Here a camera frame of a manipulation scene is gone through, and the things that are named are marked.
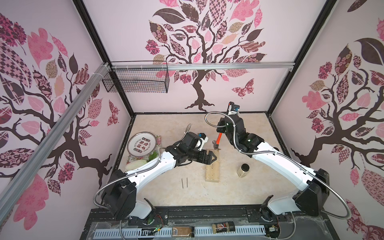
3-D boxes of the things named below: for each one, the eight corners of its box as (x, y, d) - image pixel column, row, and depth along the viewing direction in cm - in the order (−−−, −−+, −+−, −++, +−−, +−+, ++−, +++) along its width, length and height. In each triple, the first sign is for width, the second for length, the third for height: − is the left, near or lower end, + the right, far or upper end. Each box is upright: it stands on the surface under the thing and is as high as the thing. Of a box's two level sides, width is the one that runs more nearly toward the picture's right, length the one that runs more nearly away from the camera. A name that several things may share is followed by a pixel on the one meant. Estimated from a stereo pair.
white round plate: (125, 156, 97) (123, 154, 95) (133, 133, 109) (132, 131, 107) (153, 156, 97) (152, 154, 95) (158, 133, 109) (157, 131, 107)
